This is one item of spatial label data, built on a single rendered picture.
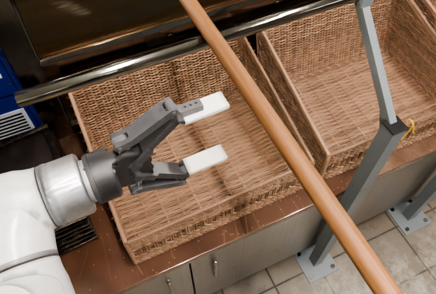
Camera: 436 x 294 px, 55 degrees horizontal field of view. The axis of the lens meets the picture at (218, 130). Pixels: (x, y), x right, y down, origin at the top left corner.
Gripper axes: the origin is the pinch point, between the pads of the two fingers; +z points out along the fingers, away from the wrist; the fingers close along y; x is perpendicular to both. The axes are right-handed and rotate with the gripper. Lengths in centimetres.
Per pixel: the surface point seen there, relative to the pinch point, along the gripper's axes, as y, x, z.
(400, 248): 119, 12, 80
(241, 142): 60, -31, 24
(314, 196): -0.9, 16.3, 6.8
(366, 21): 7.1, -16.9, 43.7
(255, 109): -1.0, -0.4, 6.8
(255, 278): 119, -4, 19
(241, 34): 2.4, -20.3, 14.8
